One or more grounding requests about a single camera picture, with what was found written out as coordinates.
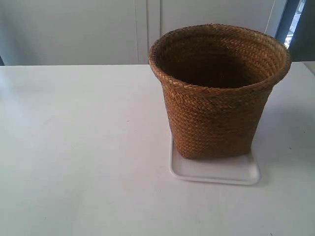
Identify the white rectangular plastic tray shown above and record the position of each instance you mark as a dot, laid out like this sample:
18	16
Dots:
238	170

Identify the brown woven wicker basket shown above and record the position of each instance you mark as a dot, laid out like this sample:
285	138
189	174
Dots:
216	80

